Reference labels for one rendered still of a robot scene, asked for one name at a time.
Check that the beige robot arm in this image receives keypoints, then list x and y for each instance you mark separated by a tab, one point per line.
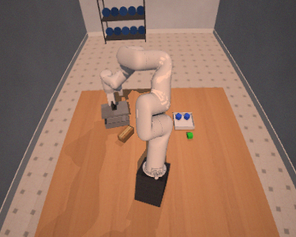
154	129

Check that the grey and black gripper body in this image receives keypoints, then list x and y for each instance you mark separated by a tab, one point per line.
111	97

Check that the blue block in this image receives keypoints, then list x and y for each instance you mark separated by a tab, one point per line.
186	116
178	116

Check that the green block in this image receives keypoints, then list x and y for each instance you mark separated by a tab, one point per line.
189	135

